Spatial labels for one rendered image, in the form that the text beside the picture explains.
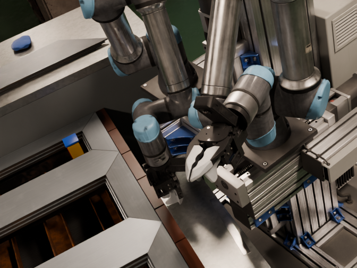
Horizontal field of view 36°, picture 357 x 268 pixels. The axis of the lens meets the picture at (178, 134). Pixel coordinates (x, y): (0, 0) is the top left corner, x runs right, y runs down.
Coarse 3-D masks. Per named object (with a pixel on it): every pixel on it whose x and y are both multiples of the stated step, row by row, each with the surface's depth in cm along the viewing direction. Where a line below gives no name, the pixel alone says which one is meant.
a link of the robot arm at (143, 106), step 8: (136, 104) 172; (144, 104) 170; (152, 104) 169; (160, 104) 168; (136, 112) 169; (144, 112) 167; (152, 112) 168; (160, 112) 168; (160, 120) 169; (168, 120) 170
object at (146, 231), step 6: (132, 222) 188; (138, 222) 187; (144, 222) 187; (150, 222) 186; (138, 228) 185; (144, 228) 185; (150, 228) 184; (138, 234) 183; (144, 234) 183; (150, 234) 182; (144, 240) 181; (150, 240) 180; (144, 246) 179; (150, 246) 178
